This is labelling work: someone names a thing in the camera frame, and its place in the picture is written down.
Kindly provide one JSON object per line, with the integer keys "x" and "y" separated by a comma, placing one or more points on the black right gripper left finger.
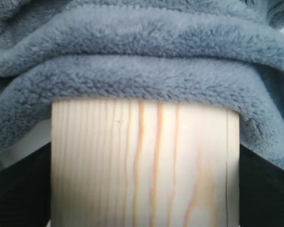
{"x": 25, "y": 191}

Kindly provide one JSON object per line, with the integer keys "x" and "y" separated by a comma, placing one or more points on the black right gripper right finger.
{"x": 261, "y": 191}

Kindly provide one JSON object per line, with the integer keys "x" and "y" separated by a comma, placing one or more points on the light wooden cube block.
{"x": 130, "y": 163}

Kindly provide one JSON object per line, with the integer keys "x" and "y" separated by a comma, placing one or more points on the grey fleece cloth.
{"x": 228, "y": 53}

